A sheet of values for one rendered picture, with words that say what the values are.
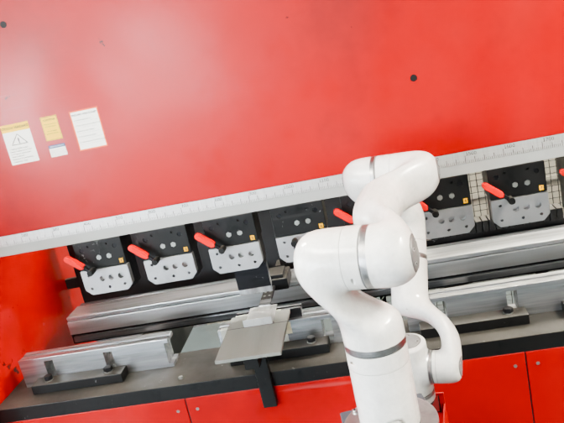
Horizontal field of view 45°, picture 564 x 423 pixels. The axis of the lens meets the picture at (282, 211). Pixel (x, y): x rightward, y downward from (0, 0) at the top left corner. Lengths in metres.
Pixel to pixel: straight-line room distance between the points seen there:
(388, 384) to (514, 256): 1.06
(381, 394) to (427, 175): 0.50
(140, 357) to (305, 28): 1.10
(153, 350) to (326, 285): 1.02
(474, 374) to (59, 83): 1.40
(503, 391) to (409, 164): 0.79
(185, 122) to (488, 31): 0.83
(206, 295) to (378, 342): 1.15
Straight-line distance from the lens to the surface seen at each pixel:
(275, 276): 2.21
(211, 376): 2.04
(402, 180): 1.48
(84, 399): 2.17
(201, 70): 1.86
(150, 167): 1.94
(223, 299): 2.32
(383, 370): 1.30
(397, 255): 1.19
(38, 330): 2.56
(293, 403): 2.02
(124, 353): 2.19
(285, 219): 1.90
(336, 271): 1.22
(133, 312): 2.42
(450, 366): 1.59
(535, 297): 2.05
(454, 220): 1.91
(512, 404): 2.05
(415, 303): 1.62
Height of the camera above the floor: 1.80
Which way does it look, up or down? 15 degrees down
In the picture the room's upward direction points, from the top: 12 degrees counter-clockwise
